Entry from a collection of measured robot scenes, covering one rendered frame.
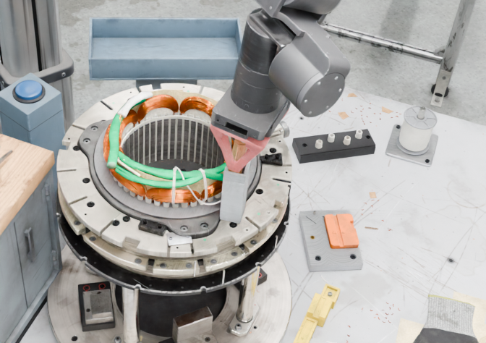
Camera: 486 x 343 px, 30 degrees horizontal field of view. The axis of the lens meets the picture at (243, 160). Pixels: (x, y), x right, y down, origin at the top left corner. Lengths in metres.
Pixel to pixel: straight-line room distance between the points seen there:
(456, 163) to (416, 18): 1.74
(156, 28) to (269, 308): 0.50
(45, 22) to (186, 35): 0.24
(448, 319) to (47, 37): 0.82
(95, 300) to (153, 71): 0.37
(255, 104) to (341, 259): 0.59
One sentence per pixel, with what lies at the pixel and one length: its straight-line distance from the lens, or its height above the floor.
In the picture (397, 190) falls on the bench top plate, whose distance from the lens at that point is 1.69.
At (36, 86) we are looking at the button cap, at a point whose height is 1.04.
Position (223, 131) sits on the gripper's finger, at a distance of 1.02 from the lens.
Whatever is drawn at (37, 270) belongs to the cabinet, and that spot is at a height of 0.86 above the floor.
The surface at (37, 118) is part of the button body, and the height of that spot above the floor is 1.01.
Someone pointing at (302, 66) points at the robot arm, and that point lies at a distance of 0.92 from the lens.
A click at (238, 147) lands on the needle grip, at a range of 1.08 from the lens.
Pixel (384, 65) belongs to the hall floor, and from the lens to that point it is 3.21.
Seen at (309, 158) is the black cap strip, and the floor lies 0.79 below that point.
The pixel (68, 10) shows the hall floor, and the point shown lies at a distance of 3.34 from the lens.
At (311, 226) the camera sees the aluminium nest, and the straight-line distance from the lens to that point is 1.58.
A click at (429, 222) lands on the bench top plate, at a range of 1.66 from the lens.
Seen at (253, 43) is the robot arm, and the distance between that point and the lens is 0.96.
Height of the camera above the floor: 1.99
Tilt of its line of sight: 46 degrees down
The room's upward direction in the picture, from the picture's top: 6 degrees clockwise
